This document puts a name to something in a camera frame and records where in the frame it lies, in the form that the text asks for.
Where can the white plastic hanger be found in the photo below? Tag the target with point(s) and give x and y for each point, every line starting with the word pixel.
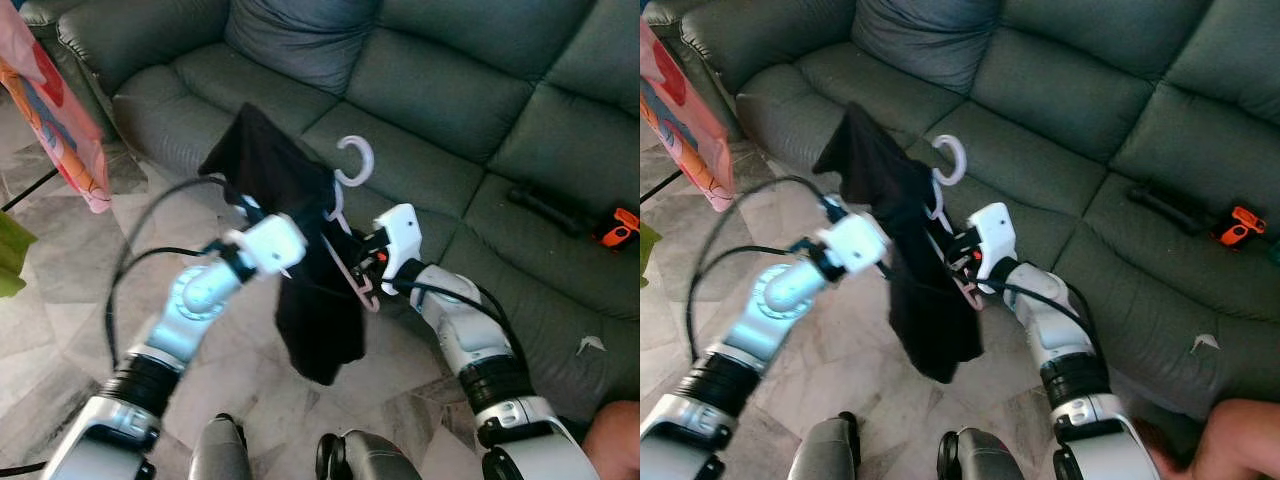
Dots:
pixel 962 160
pixel 369 160

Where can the black and orange tool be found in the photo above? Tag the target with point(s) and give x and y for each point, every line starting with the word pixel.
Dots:
pixel 1170 205
pixel 545 208

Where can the black garment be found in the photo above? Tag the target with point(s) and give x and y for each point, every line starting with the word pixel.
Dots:
pixel 290 180
pixel 900 180

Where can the white paper scrap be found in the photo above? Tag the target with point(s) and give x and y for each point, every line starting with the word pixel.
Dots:
pixel 592 345
pixel 1205 343

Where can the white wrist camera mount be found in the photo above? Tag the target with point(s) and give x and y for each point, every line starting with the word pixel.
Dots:
pixel 268 245
pixel 405 240
pixel 998 238
pixel 855 243

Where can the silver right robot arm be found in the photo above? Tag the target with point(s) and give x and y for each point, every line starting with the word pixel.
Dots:
pixel 470 330
pixel 1055 320

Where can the pink printed garment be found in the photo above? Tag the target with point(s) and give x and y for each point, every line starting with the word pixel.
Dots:
pixel 50 110
pixel 685 110

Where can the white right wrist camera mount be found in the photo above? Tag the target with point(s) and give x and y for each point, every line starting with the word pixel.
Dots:
pixel 405 240
pixel 998 238

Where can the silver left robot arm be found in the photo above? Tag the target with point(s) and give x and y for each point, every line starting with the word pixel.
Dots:
pixel 780 295
pixel 190 300

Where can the dark green sofa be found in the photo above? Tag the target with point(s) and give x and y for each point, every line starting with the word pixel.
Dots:
pixel 450 90
pixel 1080 90

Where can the green t-shirt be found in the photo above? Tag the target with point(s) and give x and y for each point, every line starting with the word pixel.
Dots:
pixel 12 255
pixel 648 255

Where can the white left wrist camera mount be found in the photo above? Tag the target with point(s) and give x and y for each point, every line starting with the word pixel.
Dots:
pixel 268 245
pixel 855 243

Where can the silver right robot leg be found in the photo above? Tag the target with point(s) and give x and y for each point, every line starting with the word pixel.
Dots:
pixel 370 458
pixel 985 455

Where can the grey sofa cushion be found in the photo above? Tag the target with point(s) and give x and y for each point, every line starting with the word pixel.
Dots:
pixel 300 40
pixel 925 40

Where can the silver robot leg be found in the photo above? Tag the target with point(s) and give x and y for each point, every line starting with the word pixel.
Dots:
pixel 985 455
pixel 218 450
pixel 825 450
pixel 370 458

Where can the silver left robot leg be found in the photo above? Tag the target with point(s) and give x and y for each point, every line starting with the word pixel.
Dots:
pixel 218 450
pixel 825 450

